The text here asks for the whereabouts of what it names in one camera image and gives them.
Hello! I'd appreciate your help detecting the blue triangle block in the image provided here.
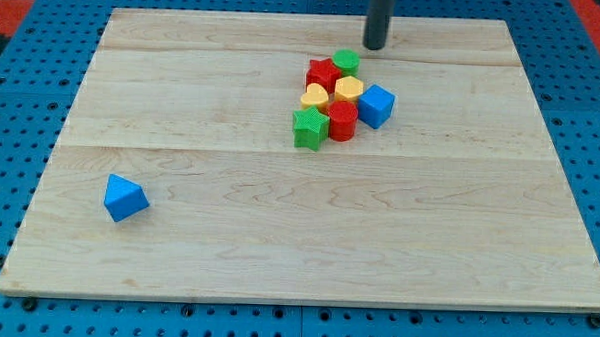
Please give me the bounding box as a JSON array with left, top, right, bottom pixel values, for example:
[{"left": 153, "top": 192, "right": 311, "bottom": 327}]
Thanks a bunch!
[{"left": 104, "top": 174, "right": 150, "bottom": 222}]

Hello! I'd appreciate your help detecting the green star block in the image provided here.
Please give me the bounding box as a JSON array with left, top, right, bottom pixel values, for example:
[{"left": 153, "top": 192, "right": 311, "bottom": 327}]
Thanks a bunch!
[{"left": 292, "top": 106, "right": 330, "bottom": 151}]

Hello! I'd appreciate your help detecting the red cylinder block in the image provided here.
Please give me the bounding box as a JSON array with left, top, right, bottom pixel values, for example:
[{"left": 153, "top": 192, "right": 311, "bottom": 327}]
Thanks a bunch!
[{"left": 327, "top": 101, "right": 359, "bottom": 142}]

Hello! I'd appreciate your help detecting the yellow heart block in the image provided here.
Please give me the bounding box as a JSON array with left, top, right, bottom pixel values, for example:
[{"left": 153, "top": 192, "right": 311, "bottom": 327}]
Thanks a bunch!
[{"left": 299, "top": 83, "right": 330, "bottom": 113}]

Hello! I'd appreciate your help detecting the yellow hexagon block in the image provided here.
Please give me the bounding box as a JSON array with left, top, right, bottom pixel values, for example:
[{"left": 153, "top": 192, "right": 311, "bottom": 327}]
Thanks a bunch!
[{"left": 333, "top": 76, "right": 364, "bottom": 103}]

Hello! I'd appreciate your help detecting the blue cube block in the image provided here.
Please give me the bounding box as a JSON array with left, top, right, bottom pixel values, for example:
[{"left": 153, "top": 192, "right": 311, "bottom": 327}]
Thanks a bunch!
[{"left": 357, "top": 84, "right": 396, "bottom": 129}]

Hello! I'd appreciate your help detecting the red star block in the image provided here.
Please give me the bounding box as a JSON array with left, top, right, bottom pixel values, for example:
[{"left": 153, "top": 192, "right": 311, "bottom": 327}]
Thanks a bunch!
[{"left": 306, "top": 58, "right": 342, "bottom": 95}]

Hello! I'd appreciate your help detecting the green cylinder block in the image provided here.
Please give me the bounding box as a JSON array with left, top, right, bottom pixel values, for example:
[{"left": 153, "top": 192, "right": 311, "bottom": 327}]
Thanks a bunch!
[{"left": 331, "top": 49, "right": 361, "bottom": 76}]

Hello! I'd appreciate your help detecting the light wooden board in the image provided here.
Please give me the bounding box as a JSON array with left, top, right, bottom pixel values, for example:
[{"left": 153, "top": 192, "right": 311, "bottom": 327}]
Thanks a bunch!
[{"left": 0, "top": 8, "right": 600, "bottom": 313}]

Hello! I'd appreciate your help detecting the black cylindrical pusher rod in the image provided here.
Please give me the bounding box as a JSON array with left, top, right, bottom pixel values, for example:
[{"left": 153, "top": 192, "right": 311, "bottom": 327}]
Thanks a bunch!
[{"left": 362, "top": 0, "right": 396, "bottom": 51}]

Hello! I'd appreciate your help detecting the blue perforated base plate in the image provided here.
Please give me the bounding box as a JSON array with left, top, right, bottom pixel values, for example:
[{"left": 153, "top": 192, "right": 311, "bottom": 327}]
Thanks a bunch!
[{"left": 0, "top": 0, "right": 600, "bottom": 337}]

